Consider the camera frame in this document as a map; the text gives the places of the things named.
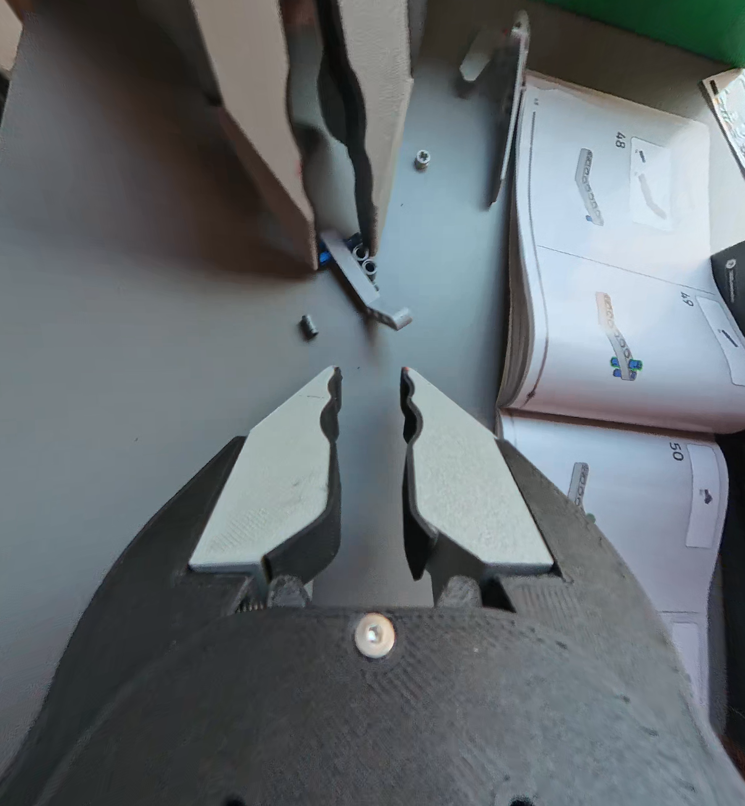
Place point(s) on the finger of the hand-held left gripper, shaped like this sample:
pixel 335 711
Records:
pixel 382 75
pixel 246 94

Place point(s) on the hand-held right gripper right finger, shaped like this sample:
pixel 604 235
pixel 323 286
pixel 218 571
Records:
pixel 467 491

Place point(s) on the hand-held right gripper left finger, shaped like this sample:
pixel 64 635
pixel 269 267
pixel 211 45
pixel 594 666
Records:
pixel 272 491

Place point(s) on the small black lego pin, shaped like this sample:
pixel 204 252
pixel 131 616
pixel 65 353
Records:
pixel 309 327

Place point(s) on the grey angled lego beam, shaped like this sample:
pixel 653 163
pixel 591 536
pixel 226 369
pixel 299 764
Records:
pixel 355 272

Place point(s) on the small grey lego bush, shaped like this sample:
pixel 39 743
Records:
pixel 421 158

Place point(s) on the white lego instruction booklet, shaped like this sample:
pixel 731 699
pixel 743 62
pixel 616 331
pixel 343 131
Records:
pixel 599 283

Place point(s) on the green box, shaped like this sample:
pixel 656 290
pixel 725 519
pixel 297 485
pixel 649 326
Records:
pixel 662 25

